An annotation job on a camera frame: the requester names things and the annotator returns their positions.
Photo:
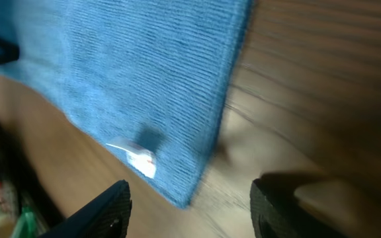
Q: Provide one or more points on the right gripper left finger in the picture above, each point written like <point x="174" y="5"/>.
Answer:
<point x="106" y="216"/>

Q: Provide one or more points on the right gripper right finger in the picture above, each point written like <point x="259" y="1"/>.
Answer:
<point x="275" y="214"/>

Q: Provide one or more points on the blue microfiber cloth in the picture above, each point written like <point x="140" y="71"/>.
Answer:
<point x="152" y="73"/>

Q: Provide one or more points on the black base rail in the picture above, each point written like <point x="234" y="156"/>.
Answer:
<point x="20" y="188"/>

